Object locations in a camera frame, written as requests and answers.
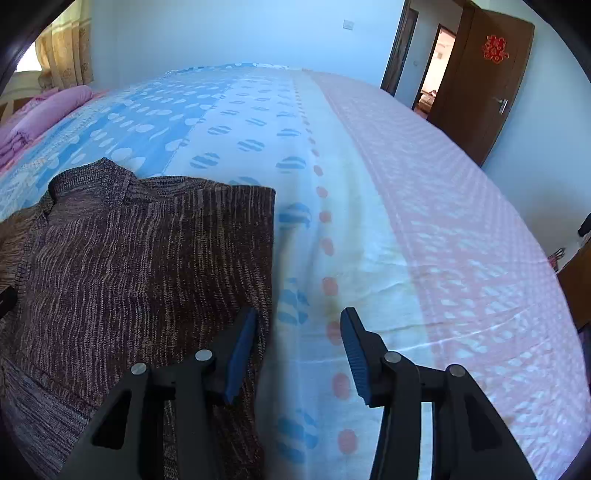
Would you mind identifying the brown wooden cabinet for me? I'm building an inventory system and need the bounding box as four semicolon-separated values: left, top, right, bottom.
556;251;591;330

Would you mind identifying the yellow patterned curtain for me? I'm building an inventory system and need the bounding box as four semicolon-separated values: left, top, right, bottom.
34;9;95;90

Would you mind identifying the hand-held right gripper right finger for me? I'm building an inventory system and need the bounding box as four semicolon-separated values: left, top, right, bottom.
340;307;537;480

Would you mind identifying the brown wooden door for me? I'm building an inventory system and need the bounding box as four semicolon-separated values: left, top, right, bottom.
427;7;536;167

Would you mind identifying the dotted blue pink bed sheet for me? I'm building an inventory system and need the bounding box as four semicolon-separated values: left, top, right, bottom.
0;62;585;480

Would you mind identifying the dark wooden door frame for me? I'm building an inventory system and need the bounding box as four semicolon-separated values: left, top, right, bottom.
381;0;419;95

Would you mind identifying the folded pink quilt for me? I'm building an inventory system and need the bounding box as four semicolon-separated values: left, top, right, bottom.
0;85;95;169

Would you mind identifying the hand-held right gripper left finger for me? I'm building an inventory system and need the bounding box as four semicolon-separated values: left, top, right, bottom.
58;307;259;480

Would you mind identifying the red paper door decoration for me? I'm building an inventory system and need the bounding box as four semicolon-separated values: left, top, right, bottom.
481;34;509;63

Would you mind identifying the cream wooden headboard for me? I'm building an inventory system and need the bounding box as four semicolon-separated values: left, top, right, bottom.
0;69;44;125

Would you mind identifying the brown knit sweater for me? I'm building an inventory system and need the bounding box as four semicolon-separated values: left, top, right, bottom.
0;157;277;480

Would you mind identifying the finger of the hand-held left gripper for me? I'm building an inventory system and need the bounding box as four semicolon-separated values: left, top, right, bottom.
0;285;17;320

